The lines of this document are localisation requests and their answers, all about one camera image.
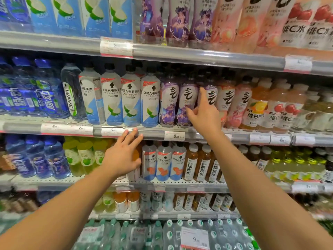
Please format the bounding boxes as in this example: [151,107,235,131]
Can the person's right hand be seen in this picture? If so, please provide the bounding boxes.
[186,86,223,139]

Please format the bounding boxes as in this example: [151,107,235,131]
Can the person's left hand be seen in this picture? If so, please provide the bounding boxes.
[101,128,144,178]

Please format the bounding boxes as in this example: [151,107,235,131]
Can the person's left forearm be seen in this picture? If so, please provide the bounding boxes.
[0,166,123,250]

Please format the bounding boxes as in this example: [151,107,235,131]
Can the person's right forearm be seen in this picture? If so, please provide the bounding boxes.
[205,133,333,250]

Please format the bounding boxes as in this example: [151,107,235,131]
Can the small purple label drink bottle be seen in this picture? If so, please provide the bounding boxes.
[159,73,180,127]
[176,74,199,128]
[198,78,218,107]

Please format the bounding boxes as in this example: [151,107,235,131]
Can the grey metal shelf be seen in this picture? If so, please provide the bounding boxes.
[88,208,241,221]
[0,114,333,148]
[0,31,333,77]
[0,173,333,194]

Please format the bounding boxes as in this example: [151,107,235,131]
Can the white orange-print drink bottle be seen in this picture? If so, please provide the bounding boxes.
[169,143,187,181]
[156,142,173,182]
[142,141,158,181]

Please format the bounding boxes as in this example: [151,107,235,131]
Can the white coconut drink bottle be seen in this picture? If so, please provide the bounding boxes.
[79,64,106,125]
[140,67,161,128]
[100,63,123,126]
[120,64,141,127]

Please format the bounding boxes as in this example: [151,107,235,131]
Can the small pink peach drink bottle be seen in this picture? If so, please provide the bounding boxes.
[225,75,253,129]
[216,77,236,128]

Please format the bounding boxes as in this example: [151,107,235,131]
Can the green apple drink bottle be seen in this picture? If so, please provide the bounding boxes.
[77,139,96,175]
[92,138,110,167]
[62,138,85,177]

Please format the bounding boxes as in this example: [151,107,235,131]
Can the orange juice bottle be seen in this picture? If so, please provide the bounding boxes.
[126,143,143,182]

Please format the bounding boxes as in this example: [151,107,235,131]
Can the brown tea bottle white cap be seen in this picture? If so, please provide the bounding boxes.
[195,144,212,183]
[207,151,221,183]
[183,144,199,182]

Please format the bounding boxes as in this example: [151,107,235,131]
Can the orange fruit drink bottle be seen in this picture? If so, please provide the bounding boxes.
[239,81,273,130]

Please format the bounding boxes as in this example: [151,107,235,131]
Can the small orange drink bottle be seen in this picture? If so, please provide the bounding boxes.
[127,191,140,212]
[114,192,128,213]

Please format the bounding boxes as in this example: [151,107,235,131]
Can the small white label bottle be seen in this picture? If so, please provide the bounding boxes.
[151,192,164,212]
[140,192,152,212]
[163,193,175,212]

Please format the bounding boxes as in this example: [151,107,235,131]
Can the clear bottle green label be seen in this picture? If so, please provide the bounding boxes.
[61,63,87,121]

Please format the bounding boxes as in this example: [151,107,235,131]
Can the small green drink bottle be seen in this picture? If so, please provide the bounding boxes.
[94,193,115,213]

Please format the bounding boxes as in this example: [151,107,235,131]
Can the blue cap water bottle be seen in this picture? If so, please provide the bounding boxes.
[25,135,54,179]
[43,136,71,180]
[5,135,36,178]

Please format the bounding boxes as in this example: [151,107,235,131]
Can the row of small tea bottles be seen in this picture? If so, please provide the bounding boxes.
[174,193,236,212]

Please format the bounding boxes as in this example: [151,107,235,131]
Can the blue sports drink bottle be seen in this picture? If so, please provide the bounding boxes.
[0,57,15,115]
[34,58,70,119]
[10,57,37,117]

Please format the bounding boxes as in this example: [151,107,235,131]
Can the large purple label drink bottle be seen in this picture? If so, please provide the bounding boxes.
[139,0,166,45]
[188,0,219,49]
[166,0,193,48]

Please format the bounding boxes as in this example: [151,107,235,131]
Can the row of clear water bottles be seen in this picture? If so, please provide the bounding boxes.
[75,219,261,250]

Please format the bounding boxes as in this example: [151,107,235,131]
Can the row of yellow-green bottles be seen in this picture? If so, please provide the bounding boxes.
[265,147,327,180]

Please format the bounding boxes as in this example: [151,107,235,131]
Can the pale clear drink bottle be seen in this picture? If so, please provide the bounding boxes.
[290,94,322,133]
[308,92,333,134]

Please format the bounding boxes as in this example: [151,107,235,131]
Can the blue coconut drink carton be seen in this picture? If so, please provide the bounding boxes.
[25,0,58,35]
[109,0,134,40]
[52,0,86,37]
[80,0,112,38]

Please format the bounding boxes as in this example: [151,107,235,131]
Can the large white price tag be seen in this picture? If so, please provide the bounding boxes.
[181,227,210,250]

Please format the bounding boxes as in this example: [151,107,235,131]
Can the brown snack packets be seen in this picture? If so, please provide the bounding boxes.
[0,151,17,173]

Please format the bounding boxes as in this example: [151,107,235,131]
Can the row of brown bottles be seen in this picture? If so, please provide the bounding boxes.
[0,191,39,213]

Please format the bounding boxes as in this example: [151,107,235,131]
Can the large strawberry drink bottle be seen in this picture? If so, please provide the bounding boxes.
[304,0,333,51]
[280,0,316,48]

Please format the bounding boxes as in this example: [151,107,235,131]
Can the dark bottle black cap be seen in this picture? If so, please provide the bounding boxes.
[323,155,333,183]

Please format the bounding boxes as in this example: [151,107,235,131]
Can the large blue label water bottle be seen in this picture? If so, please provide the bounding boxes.
[0,0,34,33]

